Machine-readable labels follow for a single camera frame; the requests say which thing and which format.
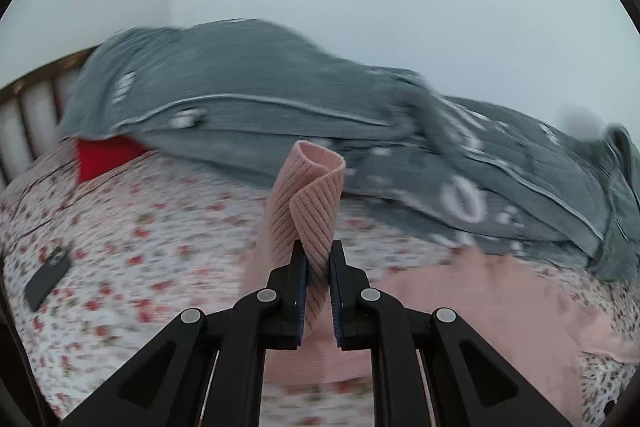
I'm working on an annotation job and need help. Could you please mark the pink knit sweater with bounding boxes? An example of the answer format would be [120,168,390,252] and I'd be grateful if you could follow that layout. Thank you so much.
[240,138,640,383]

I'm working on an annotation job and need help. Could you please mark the floral bed sheet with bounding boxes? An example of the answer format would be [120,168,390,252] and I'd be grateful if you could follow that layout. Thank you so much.
[1,142,639,426]

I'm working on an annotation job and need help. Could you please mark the black smartphone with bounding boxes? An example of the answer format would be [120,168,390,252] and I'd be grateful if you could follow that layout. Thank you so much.
[24,247,72,312]

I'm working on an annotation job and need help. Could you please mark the red pillow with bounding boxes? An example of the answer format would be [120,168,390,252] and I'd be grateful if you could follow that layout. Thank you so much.
[76,135,148,183]

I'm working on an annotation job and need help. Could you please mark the grey floral quilt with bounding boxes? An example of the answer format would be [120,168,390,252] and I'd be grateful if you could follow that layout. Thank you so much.
[61,20,639,282]

